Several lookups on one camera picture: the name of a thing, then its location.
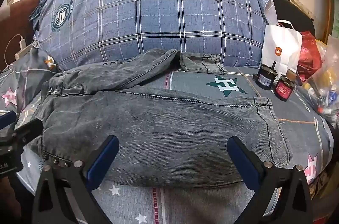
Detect black bag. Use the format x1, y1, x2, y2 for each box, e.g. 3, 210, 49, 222
273, 0, 316, 34

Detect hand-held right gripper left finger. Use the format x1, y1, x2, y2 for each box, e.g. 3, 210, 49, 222
32, 135, 119, 224

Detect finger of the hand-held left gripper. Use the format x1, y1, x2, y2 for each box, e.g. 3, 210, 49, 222
7, 119, 44, 147
0, 111, 18, 132

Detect dark jar with red label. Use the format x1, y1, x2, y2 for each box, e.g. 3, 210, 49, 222
274, 69, 296, 102

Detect white paper bag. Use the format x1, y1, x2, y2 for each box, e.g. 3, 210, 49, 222
261, 20, 303, 79

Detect brown headboard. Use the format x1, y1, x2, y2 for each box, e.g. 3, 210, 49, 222
0, 0, 50, 71

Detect grey denim pants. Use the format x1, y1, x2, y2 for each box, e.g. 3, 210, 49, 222
32, 48, 292, 189

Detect clear plastic bag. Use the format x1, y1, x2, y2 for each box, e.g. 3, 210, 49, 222
302, 35, 339, 129

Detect red plastic bag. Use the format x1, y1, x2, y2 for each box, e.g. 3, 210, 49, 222
297, 31, 324, 79

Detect white charger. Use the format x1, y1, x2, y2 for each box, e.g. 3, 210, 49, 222
14, 39, 34, 61

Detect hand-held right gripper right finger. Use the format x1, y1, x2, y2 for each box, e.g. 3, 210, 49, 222
227, 136, 314, 224

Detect white charger cable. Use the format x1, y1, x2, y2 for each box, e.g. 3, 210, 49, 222
0, 34, 25, 73

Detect dark jar with blue label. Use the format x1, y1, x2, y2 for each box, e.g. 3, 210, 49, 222
253, 61, 277, 90

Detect blue plaid folded quilt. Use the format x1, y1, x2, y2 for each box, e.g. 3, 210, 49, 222
29, 0, 279, 72

